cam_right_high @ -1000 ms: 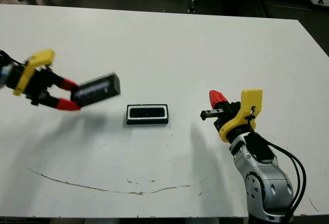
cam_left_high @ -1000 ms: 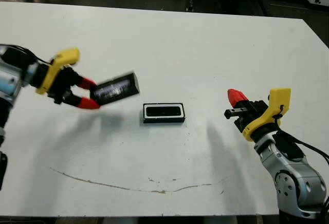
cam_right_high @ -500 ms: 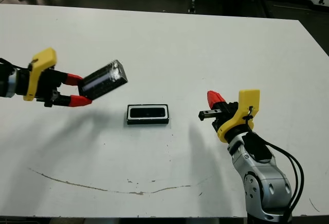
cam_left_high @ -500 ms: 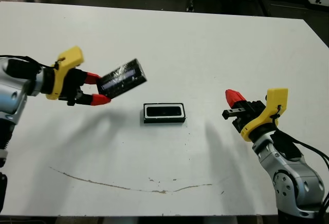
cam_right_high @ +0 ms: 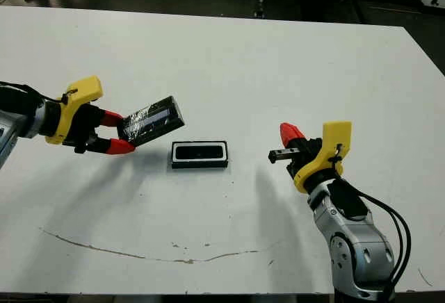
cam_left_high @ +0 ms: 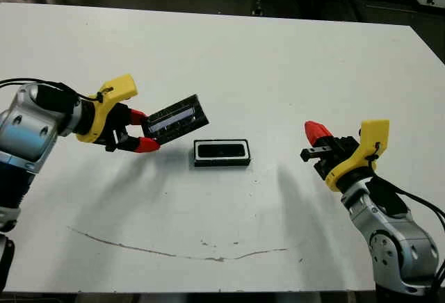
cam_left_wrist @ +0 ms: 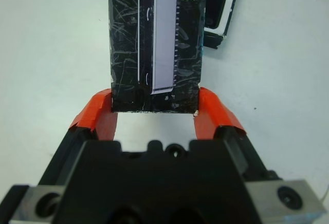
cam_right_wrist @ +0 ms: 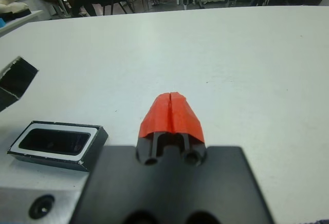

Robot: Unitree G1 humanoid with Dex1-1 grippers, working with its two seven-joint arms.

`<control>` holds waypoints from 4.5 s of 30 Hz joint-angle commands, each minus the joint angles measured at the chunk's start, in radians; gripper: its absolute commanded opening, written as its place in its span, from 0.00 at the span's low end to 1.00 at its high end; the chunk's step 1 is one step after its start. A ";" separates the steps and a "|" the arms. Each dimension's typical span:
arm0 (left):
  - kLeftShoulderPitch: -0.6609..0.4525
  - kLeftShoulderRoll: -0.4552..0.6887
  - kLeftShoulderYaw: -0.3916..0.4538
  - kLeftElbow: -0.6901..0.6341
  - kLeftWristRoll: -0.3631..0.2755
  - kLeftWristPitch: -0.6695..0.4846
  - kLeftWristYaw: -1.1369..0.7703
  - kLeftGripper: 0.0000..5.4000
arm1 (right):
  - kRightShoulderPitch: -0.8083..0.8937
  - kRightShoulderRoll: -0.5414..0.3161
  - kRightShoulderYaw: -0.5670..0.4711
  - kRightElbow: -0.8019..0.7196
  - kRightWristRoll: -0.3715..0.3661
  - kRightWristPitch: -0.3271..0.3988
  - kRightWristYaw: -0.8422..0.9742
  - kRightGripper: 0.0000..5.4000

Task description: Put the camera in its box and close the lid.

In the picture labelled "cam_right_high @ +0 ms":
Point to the left gripper yellow mount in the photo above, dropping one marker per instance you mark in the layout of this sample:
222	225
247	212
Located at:
76	115

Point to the right gripper yellow mount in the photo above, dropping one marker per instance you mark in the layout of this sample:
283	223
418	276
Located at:
323	167

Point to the glossy black box lid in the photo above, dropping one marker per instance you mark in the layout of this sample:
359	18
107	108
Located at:
153	120

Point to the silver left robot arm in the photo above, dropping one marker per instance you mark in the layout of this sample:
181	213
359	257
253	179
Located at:
21	122

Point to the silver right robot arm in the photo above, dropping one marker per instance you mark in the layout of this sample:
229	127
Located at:
354	247

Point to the black box base white insert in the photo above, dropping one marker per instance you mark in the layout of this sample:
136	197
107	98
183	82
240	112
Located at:
200	165

